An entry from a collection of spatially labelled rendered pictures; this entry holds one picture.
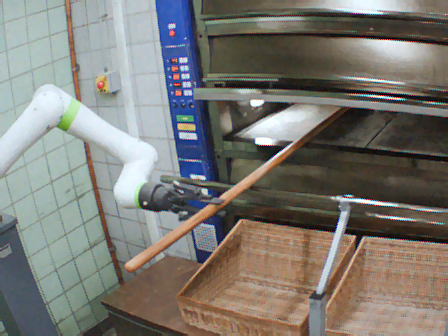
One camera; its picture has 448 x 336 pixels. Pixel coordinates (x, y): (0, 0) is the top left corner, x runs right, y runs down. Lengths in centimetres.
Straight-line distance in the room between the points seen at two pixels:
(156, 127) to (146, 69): 28
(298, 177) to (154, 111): 71
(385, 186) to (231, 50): 80
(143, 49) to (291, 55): 73
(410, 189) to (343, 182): 31
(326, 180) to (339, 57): 50
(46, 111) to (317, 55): 98
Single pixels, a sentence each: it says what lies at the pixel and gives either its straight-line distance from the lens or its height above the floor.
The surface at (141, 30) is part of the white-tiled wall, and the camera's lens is 240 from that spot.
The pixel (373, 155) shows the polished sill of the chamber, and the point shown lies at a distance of 196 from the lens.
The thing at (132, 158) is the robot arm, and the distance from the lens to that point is 183.
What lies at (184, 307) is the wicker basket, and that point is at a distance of 210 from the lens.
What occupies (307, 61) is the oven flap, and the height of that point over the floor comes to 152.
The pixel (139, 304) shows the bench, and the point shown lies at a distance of 235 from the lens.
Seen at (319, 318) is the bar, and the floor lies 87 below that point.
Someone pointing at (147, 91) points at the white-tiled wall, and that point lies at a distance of 245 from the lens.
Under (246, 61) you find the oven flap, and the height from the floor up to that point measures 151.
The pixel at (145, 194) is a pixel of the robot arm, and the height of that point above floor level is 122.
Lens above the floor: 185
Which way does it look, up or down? 20 degrees down
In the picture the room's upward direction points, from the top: 8 degrees counter-clockwise
